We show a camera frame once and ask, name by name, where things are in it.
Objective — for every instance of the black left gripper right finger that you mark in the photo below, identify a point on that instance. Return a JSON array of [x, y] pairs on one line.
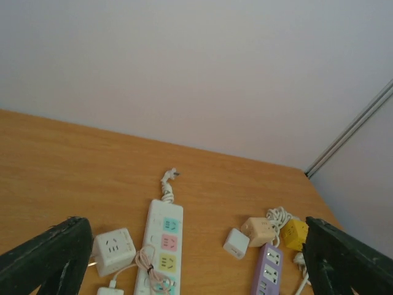
[[338, 263]]

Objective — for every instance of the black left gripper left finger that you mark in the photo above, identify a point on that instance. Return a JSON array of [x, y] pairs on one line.
[[53, 262]]

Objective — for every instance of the white cube socket adapter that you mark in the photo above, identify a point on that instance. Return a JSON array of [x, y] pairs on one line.
[[113, 251]]

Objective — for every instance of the beige cube socket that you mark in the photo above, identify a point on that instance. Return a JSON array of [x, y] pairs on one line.
[[259, 231]]

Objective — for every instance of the white power strip pastel sockets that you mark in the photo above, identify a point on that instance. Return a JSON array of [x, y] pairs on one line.
[[162, 244]]

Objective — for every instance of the white charger with pink cable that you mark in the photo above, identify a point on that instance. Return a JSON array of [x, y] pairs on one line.
[[110, 290]]

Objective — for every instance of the yellow cube socket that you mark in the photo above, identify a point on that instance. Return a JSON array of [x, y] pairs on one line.
[[294, 234]]

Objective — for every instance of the purple power strip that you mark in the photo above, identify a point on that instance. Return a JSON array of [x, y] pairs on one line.
[[267, 275]]

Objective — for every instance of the white square charger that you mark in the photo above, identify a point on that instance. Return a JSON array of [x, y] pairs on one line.
[[236, 243]]

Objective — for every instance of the aluminium frame post right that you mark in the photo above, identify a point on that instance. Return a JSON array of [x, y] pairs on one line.
[[383, 96]]

